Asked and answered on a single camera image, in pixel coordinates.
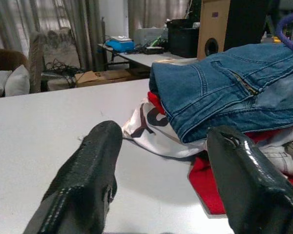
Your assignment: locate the purple clothes hanger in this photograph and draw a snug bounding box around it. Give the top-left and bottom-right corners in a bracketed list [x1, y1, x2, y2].
[276, 11, 293, 58]

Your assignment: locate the black cable tangle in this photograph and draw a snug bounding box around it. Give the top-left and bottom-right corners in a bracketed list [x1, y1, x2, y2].
[41, 58, 76, 82]

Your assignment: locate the black tall panel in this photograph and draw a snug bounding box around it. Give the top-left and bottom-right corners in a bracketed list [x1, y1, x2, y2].
[223, 0, 271, 52]

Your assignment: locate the grey metal pole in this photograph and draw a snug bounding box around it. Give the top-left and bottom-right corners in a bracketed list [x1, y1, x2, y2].
[101, 17, 107, 71]

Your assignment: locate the white folding table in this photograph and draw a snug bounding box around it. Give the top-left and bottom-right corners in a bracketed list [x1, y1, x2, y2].
[97, 43, 198, 72]

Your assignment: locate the yellow small object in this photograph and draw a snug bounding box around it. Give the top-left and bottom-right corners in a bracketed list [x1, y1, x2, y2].
[266, 34, 283, 45]

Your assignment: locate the tan wooden speaker cabinet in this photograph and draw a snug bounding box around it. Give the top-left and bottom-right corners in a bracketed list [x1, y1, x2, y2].
[197, 0, 231, 61]

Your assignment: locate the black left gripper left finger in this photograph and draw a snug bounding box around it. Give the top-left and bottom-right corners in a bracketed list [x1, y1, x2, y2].
[23, 120, 124, 234]

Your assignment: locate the brown sofa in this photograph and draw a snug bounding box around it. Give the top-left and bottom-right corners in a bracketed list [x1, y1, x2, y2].
[0, 48, 30, 74]

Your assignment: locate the red garment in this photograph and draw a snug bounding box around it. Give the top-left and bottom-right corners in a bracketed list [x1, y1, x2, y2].
[147, 91, 293, 216]

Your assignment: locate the white grey-lined garment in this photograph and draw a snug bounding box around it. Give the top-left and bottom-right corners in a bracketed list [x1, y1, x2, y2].
[256, 126, 293, 177]

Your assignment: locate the pale sheer curtain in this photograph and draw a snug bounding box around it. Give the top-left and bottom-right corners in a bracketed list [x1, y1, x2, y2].
[128, 0, 193, 31]
[0, 0, 103, 74]

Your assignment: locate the black flat device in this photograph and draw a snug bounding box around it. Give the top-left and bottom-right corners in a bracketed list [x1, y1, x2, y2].
[143, 45, 165, 55]

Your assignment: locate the white black-printed shirt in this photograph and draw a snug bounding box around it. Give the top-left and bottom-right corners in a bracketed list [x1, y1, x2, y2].
[122, 97, 210, 160]

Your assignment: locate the black plastic bin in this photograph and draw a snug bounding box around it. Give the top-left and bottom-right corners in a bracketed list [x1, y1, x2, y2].
[166, 19, 200, 59]

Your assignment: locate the blue flat device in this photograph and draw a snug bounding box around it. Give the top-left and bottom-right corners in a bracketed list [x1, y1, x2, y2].
[105, 36, 135, 52]

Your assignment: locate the blue denim garment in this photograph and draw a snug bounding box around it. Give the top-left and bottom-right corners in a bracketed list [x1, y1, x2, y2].
[148, 42, 293, 144]

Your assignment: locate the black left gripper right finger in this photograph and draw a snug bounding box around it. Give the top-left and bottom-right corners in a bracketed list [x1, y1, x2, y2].
[206, 125, 293, 234]

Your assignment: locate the flat brown cardboard box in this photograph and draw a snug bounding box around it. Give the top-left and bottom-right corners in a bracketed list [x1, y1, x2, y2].
[74, 69, 151, 88]

